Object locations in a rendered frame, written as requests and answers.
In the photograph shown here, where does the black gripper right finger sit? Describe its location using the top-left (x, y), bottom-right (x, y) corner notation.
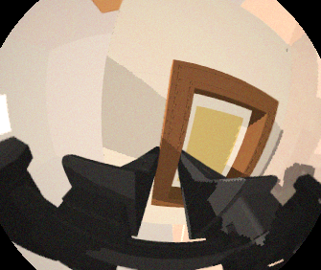
top-left (178, 150), bottom-right (279, 239)

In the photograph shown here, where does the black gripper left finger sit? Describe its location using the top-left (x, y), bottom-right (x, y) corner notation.
top-left (61, 146), bottom-right (160, 237)

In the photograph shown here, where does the brown picture frame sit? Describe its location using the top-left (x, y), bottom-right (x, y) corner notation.
top-left (151, 59), bottom-right (279, 208)

